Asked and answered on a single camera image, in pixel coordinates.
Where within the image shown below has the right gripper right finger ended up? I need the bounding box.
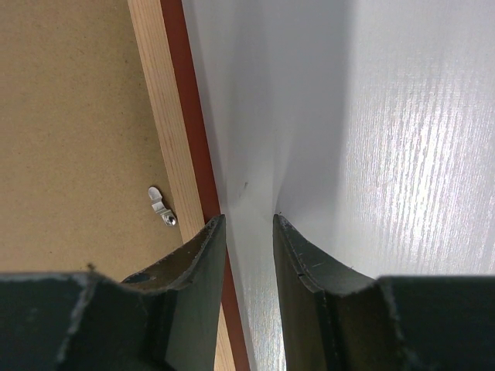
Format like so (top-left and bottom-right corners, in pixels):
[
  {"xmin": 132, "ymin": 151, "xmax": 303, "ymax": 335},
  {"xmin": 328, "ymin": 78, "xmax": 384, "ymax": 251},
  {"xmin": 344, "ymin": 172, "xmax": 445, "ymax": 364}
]
[{"xmin": 273, "ymin": 215, "xmax": 494, "ymax": 370}]

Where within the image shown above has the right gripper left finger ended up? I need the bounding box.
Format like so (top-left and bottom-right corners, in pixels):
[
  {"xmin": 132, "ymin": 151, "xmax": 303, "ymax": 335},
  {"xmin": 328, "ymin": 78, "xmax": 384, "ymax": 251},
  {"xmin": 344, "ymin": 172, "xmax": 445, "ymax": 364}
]
[{"xmin": 1, "ymin": 215, "xmax": 226, "ymax": 370}]

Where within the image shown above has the brown frame backing board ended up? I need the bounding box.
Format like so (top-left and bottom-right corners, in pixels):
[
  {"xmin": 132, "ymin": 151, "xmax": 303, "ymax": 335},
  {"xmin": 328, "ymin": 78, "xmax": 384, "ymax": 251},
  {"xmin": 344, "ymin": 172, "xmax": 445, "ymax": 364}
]
[{"xmin": 1, "ymin": 1, "xmax": 183, "ymax": 280}]

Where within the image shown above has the orange wooden picture frame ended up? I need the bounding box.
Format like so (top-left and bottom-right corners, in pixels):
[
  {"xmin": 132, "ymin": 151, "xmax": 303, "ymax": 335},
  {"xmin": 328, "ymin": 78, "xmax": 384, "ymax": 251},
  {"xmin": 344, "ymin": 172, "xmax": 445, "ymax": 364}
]
[{"xmin": 127, "ymin": 0, "xmax": 252, "ymax": 371}]

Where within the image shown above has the silver metal retaining clip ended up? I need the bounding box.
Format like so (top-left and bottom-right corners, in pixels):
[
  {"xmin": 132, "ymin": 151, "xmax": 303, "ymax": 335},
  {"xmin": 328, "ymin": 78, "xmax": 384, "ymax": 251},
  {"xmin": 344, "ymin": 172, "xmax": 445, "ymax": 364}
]
[{"xmin": 148, "ymin": 186, "xmax": 177, "ymax": 226}]

